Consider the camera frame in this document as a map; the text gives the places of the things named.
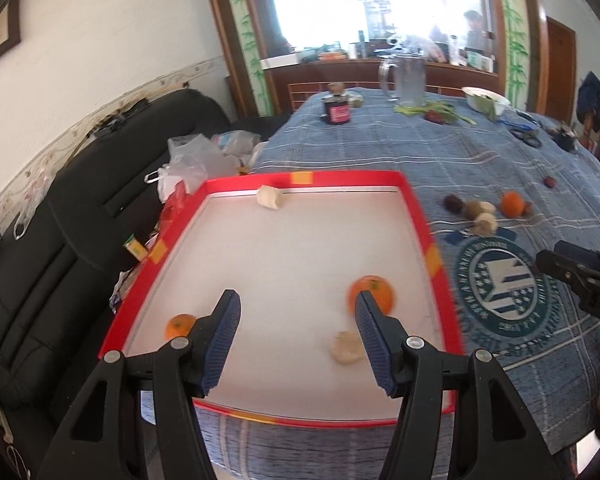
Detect orange mandarin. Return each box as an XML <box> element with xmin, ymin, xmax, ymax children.
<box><xmin>500</xmin><ymin>191</ymin><xmax>527</xmax><ymax>219</ymax></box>

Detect brown round longan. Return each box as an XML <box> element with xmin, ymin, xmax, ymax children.
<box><xmin>464</xmin><ymin>200</ymin><xmax>482</xmax><ymax>221</ymax></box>

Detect pale fruit piece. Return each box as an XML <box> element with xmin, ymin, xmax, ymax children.
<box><xmin>479</xmin><ymin>202</ymin><xmax>496</xmax><ymax>214</ymax></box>

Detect pale peeled fruit on table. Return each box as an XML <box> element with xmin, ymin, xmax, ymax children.
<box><xmin>472</xmin><ymin>212</ymin><xmax>498</xmax><ymax>237</ymax></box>

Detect blue plaid tablecloth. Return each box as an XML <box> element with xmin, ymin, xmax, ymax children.
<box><xmin>200</xmin><ymin>98</ymin><xmax>600</xmax><ymax>479</ymax></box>

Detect small orange tray corner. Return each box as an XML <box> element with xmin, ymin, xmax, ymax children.
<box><xmin>164</xmin><ymin>313</ymin><xmax>197</xmax><ymax>341</ymax></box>

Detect dark red date on table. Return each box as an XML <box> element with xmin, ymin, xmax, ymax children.
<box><xmin>443</xmin><ymin>194</ymin><xmax>465</xmax><ymax>214</ymax></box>

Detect small dark object on table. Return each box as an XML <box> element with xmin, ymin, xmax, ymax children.
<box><xmin>553</xmin><ymin>130</ymin><xmax>578</xmax><ymax>153</ymax></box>

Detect black scissors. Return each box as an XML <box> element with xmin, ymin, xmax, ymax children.
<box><xmin>500</xmin><ymin>120</ymin><xmax>542</xmax><ymax>148</ymax></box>

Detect blue jacket on chair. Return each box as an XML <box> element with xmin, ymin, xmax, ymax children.
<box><xmin>576</xmin><ymin>72</ymin><xmax>600</xmax><ymax>131</ymax></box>

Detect large orange in tray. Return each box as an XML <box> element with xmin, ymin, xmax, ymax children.
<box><xmin>348</xmin><ymin>274</ymin><xmax>398</xmax><ymax>317</ymax></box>

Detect pale peeled fruit in tray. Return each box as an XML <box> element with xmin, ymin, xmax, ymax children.
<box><xmin>329</xmin><ymin>330</ymin><xmax>365</xmax><ymax>365</ymax></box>

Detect white bowl with greens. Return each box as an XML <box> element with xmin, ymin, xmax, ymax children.
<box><xmin>462</xmin><ymin>87</ymin><xmax>510</xmax><ymax>117</ymax></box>

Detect green vegetable leaves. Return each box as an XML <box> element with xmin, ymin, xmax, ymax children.
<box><xmin>393</xmin><ymin>101</ymin><xmax>477</xmax><ymax>126</ymax></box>

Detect wooden door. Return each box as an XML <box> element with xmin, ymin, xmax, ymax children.
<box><xmin>545</xmin><ymin>18</ymin><xmax>577</xmax><ymax>124</ymax></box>

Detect red fruit by leaves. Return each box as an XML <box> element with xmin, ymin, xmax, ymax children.
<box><xmin>424</xmin><ymin>110</ymin><xmax>445</xmax><ymax>125</ymax></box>

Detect black sofa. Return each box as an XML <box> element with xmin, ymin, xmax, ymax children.
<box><xmin>0</xmin><ymin>89</ymin><xmax>288</xmax><ymax>405</ymax></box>

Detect red snack package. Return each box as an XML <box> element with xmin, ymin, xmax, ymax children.
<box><xmin>157</xmin><ymin>181</ymin><xmax>189</xmax><ymax>238</ymax></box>

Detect person in background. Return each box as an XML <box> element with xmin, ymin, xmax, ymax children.
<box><xmin>464</xmin><ymin>10</ymin><xmax>489</xmax><ymax>52</ymax></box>

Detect glass pitcher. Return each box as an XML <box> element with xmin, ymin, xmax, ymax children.
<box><xmin>378</xmin><ymin>52</ymin><xmax>426</xmax><ymax>106</ymax></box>

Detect red-rimmed white tray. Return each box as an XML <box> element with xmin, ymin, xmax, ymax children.
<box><xmin>104</xmin><ymin>170</ymin><xmax>463</xmax><ymax>428</ymax></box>

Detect dark jar pink label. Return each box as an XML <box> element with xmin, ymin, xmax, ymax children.
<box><xmin>322</xmin><ymin>92</ymin><xmax>351</xmax><ymax>125</ymax></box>

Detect cream cube at tray edge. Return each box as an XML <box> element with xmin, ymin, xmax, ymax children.
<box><xmin>257</xmin><ymin>185</ymin><xmax>284</xmax><ymax>210</ymax></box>

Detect clear plastic bag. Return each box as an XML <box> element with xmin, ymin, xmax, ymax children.
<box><xmin>144</xmin><ymin>130</ymin><xmax>268</xmax><ymax>203</ymax></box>

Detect wooden sideboard counter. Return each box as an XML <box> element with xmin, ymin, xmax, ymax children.
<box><xmin>265</xmin><ymin>57</ymin><xmax>502</xmax><ymax>111</ymax></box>

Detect framed wall painting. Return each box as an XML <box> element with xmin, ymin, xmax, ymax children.
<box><xmin>0</xmin><ymin>0</ymin><xmax>21</xmax><ymax>57</ymax></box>

